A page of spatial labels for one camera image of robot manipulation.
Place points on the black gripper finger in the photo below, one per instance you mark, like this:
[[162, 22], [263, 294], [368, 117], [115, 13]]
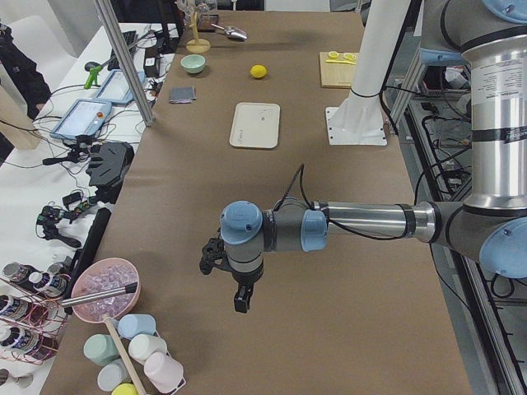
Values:
[[242, 299]]

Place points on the yellow lemon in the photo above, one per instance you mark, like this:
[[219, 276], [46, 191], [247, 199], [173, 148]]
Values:
[[258, 71]]

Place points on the cream plastic tray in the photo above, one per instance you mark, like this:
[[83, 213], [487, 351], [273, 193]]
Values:
[[255, 125]]

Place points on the pink cup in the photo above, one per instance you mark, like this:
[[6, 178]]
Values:
[[166, 373]]

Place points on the metal tongs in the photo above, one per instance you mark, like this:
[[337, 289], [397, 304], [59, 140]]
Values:
[[105, 294]]

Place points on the white cup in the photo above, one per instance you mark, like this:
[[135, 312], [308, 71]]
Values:
[[142, 346]]

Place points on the blue cup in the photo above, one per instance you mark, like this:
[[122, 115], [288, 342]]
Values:
[[131, 325]]

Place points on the wooden cup rack pole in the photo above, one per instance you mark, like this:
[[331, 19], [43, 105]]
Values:
[[109, 323]]

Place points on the pink bowl with ice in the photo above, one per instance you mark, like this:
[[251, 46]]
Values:
[[106, 274]]

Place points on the yellow cup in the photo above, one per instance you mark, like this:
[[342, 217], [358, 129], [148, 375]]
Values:
[[125, 389]]

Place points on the grey cup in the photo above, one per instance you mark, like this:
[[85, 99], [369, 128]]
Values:
[[112, 375]]

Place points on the green cup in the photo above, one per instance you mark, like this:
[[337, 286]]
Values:
[[100, 349]]

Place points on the mint green bowl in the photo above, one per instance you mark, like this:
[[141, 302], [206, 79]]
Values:
[[193, 63]]

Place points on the wooden cutting board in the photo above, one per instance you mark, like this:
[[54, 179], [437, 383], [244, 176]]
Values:
[[336, 75]]

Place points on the near teach pendant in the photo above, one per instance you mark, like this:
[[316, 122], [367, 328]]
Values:
[[84, 118]]

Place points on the teach pendant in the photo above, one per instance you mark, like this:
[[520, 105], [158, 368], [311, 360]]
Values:
[[115, 89], [84, 118]]

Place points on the far teach pendant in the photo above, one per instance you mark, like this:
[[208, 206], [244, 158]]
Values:
[[115, 89]]

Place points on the wooden mug tree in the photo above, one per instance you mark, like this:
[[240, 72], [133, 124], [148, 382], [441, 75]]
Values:
[[196, 45]]

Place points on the black power adapter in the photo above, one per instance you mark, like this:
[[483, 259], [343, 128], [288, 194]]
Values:
[[152, 62]]

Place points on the metal scoop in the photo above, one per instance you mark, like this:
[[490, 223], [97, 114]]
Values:
[[232, 32]]

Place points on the person in dark jacket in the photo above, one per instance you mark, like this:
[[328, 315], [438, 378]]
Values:
[[22, 70]]

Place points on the black plastic bracket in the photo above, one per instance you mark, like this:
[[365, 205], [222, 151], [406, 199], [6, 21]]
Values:
[[110, 164]]

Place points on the aluminium frame post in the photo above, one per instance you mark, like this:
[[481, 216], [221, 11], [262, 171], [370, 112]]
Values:
[[109, 21]]

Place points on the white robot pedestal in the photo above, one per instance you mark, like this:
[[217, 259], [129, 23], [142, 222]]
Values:
[[359, 119]]

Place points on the copper wire bottle rack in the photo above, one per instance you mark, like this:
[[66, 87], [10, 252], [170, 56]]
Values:
[[32, 320]]

